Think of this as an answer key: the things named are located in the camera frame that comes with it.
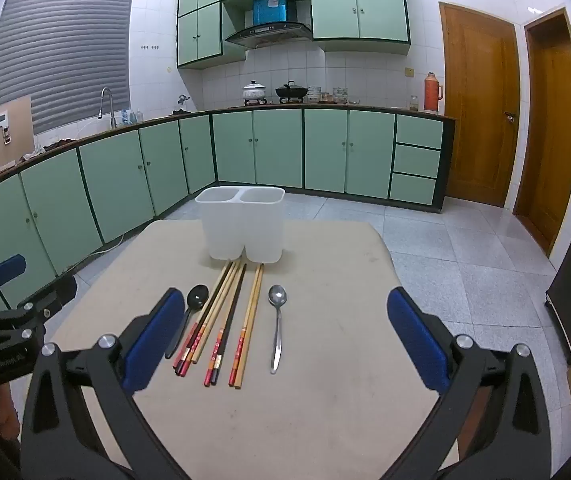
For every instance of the bottles beside sink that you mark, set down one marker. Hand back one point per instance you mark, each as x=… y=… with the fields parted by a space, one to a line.
x=130 y=116

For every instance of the person's left hand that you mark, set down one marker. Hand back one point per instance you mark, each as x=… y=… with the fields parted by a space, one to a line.
x=4 y=405

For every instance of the orange thermos flask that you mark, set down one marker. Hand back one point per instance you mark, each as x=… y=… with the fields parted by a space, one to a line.
x=433 y=95

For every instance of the closed wooden door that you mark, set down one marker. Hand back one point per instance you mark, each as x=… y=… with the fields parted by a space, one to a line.
x=480 y=110

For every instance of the wooden door in recess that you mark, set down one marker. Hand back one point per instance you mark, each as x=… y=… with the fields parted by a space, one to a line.
x=550 y=135

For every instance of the metal kitchen faucet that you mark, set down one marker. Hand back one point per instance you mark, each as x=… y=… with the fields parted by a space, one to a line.
x=113 y=110

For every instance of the green upper wall cabinets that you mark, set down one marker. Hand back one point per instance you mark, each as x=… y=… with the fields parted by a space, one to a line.
x=355 y=10

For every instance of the black chopstick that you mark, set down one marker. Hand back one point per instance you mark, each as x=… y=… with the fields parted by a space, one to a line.
x=230 y=310
x=218 y=360

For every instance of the metal spoon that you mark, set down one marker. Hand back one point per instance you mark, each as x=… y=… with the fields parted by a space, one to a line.
x=277 y=296

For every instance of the white cooking pot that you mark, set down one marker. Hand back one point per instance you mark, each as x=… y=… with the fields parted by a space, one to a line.
x=254 y=92

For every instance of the green lower kitchen cabinets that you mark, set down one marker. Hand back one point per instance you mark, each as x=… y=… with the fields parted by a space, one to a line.
x=275 y=150

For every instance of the small glass jar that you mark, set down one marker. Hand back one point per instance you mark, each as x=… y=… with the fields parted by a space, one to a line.
x=414 y=103

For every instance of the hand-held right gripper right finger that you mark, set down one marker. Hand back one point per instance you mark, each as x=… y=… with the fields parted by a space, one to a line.
x=415 y=340

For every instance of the black plastic spoon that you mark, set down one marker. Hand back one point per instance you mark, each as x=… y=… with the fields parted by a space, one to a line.
x=198 y=296

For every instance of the dark brown chopstick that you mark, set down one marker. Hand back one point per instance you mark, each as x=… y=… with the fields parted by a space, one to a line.
x=208 y=320

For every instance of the blue box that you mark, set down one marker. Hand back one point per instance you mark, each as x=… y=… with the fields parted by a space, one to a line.
x=270 y=9

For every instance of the black range hood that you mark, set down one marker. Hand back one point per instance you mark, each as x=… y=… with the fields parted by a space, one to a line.
x=265 y=34

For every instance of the grey window shutter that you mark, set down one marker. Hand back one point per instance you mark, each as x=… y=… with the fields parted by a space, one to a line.
x=60 y=55

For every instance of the glass container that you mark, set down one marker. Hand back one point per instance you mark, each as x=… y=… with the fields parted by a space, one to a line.
x=340 y=94

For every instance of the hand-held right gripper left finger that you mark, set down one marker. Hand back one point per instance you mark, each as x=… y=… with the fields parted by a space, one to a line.
x=153 y=340

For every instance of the black wok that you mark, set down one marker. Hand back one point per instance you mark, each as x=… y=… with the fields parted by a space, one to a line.
x=291 y=92

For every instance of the white plastic utensil holder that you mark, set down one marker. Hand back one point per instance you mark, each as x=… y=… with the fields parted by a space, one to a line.
x=240 y=230

